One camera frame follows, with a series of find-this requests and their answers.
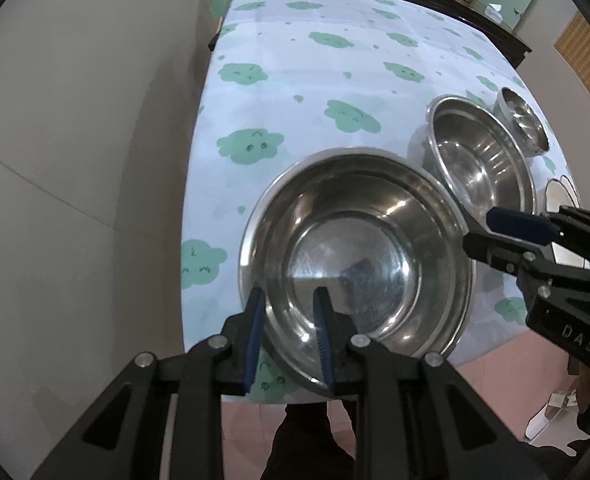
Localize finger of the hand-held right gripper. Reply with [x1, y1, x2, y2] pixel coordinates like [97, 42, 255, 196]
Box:
[462, 230, 556, 282]
[486, 205, 590, 271]

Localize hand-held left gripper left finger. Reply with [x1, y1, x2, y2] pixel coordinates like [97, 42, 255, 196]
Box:
[30, 287, 267, 480]

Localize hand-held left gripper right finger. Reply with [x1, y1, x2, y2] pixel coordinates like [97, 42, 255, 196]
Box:
[312, 287, 550, 480]

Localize medium stainless steel bowl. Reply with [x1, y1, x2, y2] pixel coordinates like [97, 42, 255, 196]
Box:
[421, 95, 538, 221]

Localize small stainless steel bowl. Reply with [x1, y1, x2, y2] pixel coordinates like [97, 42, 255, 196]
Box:
[493, 86, 552, 157]

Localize large stainless steel bowl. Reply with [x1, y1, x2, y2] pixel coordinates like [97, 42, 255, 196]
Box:
[238, 146, 476, 395]

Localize white enamel bowl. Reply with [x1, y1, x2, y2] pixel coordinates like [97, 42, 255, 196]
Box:
[545, 175, 583, 216]

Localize person's dark trousers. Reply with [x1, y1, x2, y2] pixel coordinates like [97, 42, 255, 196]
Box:
[257, 400, 361, 480]

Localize cloud print tablecloth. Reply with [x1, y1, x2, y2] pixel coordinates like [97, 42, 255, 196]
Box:
[179, 0, 583, 406]

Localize bamboo wall blind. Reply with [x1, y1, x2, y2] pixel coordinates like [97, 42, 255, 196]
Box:
[554, 12, 590, 128]

